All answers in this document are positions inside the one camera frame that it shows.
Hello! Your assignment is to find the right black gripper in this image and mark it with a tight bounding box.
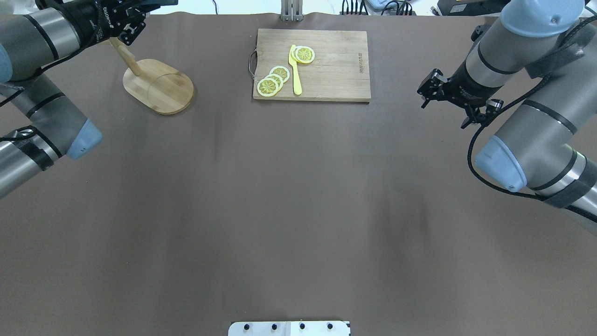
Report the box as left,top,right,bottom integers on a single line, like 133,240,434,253
417,69,504,128

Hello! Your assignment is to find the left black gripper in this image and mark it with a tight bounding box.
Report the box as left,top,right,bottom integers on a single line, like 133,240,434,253
70,0,147,46

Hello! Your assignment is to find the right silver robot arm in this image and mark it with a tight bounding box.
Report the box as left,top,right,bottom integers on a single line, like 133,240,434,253
417,0,597,234

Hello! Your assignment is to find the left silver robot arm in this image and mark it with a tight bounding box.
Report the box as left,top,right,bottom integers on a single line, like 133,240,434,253
0,0,177,196

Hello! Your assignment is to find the wooden cup rack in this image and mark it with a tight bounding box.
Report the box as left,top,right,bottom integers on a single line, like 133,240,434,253
109,37,195,115

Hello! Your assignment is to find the bamboo cutting board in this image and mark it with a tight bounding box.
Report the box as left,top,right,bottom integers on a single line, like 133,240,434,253
252,28,371,104

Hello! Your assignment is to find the yellow toy knife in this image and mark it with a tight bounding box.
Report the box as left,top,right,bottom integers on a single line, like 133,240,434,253
288,44,303,96

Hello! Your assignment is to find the lemon slice single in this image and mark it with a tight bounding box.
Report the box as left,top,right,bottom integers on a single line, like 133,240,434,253
290,45,315,64

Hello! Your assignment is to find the lemon slice stack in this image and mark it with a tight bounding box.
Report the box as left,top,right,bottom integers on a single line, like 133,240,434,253
256,66,290,98

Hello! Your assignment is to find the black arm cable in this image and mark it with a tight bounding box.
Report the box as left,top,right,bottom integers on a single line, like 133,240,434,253
466,75,597,201

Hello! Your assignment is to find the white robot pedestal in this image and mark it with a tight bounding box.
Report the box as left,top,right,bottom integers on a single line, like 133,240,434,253
228,320,352,336

